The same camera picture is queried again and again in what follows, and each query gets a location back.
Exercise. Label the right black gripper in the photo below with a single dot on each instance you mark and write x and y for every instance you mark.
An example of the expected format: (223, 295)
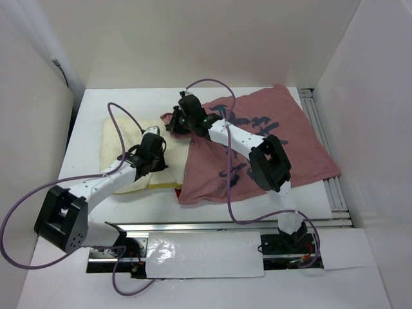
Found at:
(173, 125)

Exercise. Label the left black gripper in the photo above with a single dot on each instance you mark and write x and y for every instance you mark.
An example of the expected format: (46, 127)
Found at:
(161, 165)

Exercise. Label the pink red printed pillowcase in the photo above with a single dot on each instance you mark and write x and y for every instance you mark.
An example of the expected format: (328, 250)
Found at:
(269, 111)

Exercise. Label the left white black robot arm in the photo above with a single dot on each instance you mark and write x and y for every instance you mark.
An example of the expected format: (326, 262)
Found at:
(63, 218)

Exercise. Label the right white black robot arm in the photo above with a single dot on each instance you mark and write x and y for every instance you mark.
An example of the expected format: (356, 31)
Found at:
(269, 163)

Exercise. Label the white cover plate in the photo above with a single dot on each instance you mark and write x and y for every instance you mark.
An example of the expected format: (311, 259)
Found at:
(204, 255)

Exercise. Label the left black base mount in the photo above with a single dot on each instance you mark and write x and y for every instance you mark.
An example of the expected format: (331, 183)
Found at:
(119, 250)

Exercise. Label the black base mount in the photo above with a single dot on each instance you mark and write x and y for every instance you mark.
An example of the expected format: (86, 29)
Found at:
(276, 256)
(119, 250)

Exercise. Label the aluminium rail front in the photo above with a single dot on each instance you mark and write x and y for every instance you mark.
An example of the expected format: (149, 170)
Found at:
(195, 227)

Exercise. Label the aluminium rail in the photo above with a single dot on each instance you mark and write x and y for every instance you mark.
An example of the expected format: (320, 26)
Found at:
(332, 185)
(195, 227)

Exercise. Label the small wall cable plug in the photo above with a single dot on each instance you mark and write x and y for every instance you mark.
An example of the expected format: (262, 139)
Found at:
(58, 65)

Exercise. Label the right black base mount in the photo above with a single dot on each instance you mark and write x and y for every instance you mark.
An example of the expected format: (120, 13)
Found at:
(276, 256)

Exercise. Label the aluminium rail right side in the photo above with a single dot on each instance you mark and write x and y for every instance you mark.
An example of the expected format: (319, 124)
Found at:
(332, 185)

